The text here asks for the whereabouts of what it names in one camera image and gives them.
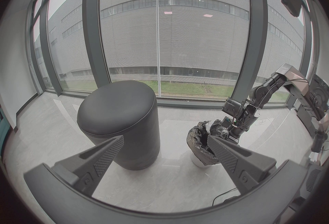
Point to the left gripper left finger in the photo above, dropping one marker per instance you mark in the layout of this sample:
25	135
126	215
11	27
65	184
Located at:
77	169

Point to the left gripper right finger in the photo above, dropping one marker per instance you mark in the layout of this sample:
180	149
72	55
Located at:
239	166

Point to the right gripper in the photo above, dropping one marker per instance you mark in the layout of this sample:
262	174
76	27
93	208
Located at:
234	135

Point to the black plastic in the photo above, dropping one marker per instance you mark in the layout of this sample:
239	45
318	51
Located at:
218	129

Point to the black plastic bag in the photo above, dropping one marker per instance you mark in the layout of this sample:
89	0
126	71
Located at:
195	140

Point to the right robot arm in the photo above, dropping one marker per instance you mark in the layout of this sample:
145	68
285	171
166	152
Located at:
293	79

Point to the white trash bin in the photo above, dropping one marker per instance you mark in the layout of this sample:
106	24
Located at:
201	162

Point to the blue-green curtain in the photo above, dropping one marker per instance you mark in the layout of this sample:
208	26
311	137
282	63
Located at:
3	126

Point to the window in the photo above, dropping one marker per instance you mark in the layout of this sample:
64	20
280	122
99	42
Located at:
205	37

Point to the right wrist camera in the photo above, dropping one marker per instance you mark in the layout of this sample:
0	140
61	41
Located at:
226	122

